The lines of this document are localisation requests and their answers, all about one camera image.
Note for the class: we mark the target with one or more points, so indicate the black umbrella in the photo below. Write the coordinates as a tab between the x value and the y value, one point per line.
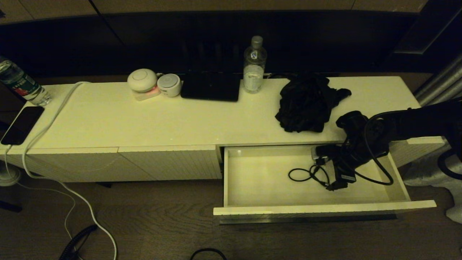
303	104

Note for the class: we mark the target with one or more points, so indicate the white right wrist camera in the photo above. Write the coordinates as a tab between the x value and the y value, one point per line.
321	151

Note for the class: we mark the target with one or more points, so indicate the white round floor object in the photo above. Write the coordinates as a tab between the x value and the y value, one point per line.
5	178

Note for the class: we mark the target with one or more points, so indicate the small white round speaker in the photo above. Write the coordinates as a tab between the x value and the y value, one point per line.
169	86

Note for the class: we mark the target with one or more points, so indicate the large white dome device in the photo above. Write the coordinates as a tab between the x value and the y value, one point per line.
142	79

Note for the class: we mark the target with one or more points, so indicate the clear bottle with green label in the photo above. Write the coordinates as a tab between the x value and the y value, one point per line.
21	85

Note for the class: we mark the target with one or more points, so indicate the black flat rectangular device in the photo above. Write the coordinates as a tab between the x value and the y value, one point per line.
211	87

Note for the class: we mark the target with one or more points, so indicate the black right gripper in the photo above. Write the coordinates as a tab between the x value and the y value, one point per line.
343	168

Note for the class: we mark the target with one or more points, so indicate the black smartphone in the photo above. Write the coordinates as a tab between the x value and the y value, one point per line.
22	124

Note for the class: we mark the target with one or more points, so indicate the grey curtain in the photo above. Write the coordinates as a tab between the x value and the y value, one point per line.
440	90

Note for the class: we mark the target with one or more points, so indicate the white low cabinet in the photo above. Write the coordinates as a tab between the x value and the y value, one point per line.
144	118

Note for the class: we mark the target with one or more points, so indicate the clear bottle with grey cap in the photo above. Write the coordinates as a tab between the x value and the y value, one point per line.
253	75

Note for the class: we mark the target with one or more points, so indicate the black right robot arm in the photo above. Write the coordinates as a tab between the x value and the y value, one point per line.
415	122

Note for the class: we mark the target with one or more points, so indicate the white base with pink light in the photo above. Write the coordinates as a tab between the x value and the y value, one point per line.
147	95

